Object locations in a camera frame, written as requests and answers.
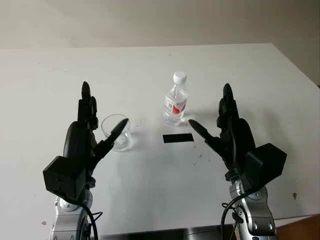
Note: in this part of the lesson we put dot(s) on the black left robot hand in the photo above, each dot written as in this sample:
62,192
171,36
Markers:
77,140

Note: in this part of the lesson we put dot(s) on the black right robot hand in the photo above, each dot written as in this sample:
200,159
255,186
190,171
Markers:
237,140

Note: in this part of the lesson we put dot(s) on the clear plastic water bottle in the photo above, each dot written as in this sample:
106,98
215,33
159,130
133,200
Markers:
175,105

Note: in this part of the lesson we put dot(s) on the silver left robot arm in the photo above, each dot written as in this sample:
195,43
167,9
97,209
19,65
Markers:
66,220

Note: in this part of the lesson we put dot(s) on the clear glass cup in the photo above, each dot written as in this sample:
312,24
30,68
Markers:
123,143

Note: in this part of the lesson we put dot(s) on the black tape strip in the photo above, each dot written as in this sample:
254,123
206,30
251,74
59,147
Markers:
177,138

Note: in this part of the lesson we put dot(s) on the dark robot torso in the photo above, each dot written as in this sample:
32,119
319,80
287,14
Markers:
180,233

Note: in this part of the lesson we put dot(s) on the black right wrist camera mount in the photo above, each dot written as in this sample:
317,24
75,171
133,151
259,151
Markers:
267,162

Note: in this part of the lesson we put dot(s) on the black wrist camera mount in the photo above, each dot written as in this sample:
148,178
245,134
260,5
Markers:
267,162
62,175

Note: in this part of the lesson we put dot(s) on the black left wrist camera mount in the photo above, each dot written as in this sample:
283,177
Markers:
62,175

